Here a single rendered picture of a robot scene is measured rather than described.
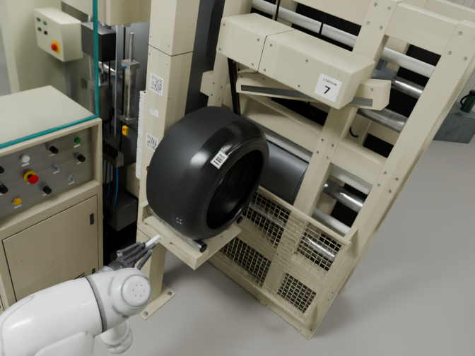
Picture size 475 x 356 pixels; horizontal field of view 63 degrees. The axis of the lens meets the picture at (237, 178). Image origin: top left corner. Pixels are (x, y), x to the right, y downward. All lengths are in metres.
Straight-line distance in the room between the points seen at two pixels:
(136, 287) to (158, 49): 1.01
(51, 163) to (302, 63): 1.16
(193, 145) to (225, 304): 1.49
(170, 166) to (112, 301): 0.73
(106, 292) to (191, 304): 1.81
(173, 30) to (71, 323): 1.07
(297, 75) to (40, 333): 1.19
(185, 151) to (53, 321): 0.83
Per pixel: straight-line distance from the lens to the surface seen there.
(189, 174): 1.46
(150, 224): 1.92
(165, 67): 1.61
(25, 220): 1.94
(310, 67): 1.52
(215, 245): 1.94
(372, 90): 1.59
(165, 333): 2.57
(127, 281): 0.89
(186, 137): 1.51
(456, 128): 6.16
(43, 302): 0.90
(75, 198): 2.03
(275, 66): 1.60
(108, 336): 1.46
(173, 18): 1.54
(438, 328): 3.34
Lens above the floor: 2.21
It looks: 36 degrees down
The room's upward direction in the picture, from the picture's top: 14 degrees clockwise
